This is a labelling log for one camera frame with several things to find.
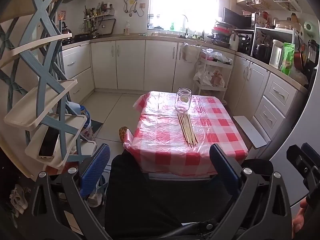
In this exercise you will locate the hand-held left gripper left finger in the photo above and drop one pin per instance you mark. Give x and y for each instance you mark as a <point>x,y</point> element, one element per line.
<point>96,170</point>

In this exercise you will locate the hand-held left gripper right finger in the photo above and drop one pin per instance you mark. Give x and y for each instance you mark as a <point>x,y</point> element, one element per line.
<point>221,162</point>

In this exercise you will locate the bunch of wooden chopsticks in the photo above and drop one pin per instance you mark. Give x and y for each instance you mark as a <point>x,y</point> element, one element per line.
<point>187,130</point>

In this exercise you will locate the clear glass jar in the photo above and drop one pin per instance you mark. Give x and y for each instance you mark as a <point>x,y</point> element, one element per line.
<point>182,105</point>

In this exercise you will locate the hanging kitchen utensils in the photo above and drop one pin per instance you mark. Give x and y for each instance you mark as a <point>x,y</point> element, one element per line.
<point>90,26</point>

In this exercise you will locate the person's right hand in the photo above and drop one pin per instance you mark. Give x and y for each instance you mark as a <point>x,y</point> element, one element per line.
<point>298,220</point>

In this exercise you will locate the white wooden stool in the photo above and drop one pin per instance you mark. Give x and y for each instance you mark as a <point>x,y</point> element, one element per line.
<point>250,130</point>

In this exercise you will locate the patterned slipper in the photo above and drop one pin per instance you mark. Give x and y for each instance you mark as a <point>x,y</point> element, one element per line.
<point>122,133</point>

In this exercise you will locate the blue and white plastic bag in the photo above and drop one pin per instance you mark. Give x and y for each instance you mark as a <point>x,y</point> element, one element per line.
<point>85,117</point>

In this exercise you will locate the white smartphone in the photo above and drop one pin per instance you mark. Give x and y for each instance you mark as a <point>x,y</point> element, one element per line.
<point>48,142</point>

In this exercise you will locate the red checked plastic tablecloth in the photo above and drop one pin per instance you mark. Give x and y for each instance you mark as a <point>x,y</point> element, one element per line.
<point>162,155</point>

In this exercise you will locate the person's black trousers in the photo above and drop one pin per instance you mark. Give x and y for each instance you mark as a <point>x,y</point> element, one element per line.
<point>150,205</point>

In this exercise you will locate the white sneaker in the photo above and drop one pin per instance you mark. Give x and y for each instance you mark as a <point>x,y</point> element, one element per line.
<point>18,197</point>

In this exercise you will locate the red printed plastic bag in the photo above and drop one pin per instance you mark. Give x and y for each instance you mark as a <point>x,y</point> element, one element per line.
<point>217,78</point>

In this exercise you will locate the white trolley cart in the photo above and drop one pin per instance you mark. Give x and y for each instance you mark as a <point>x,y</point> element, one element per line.
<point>203,62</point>

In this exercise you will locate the clear plastic bag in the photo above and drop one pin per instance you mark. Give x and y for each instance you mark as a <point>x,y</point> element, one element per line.
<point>217,56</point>

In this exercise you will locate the green packet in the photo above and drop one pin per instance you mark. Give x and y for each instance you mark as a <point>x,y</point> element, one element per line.
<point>287,60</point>

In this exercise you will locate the white base cabinets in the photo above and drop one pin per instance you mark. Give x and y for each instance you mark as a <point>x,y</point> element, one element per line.
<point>130,65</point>

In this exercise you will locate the black cooker pot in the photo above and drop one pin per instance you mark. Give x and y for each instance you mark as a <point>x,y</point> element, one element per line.
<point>261,52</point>

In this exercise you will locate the white electric jug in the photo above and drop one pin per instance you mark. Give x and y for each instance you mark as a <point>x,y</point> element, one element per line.
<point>234,42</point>

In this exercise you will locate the black countertop appliance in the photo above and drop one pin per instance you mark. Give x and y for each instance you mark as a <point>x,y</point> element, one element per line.
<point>245,43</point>

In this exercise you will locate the stack of pans and bowls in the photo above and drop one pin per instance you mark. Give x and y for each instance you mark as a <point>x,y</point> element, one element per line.
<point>220,33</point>

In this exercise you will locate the white countertop storage shelf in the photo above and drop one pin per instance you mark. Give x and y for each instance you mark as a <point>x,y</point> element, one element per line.
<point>275,36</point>

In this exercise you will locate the black frying pan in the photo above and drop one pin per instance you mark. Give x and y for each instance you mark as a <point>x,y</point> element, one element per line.
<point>81,37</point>

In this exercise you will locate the pale green round appliance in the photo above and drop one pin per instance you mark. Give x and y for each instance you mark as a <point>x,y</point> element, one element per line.
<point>310,28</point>

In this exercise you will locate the metal faucet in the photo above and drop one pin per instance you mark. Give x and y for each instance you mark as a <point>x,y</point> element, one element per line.
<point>186,27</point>

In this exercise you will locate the clear lidded container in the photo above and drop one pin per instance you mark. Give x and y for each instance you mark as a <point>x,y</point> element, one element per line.
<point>287,25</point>

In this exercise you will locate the grey tray with dark rim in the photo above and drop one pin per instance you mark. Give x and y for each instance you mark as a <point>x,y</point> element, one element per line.
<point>108,27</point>

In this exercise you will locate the steel kettle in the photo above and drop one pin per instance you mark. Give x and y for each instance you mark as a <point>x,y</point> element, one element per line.
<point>65,30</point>

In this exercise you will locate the clear plastic bottle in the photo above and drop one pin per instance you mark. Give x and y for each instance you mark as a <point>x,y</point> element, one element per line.
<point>127,30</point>

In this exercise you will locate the green dish soap bottle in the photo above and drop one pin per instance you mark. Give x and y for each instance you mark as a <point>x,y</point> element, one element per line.
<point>172,27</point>

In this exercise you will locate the black microwave oven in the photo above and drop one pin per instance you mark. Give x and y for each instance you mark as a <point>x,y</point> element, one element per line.
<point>235,18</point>

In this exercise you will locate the blue and white shelf rack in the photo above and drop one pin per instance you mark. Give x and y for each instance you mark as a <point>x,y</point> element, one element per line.
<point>42,17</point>

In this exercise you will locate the kitchen window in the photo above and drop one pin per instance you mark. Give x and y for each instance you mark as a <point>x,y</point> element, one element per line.
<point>185,0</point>

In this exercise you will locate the pink printed wall poster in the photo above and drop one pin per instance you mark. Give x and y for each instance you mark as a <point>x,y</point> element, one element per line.
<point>62,15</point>

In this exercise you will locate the wall shelf with bottles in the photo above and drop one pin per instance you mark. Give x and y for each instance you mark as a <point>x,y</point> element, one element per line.
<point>100,11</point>

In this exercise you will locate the wall socket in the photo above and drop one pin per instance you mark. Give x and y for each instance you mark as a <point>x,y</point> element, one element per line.
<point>142,5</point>

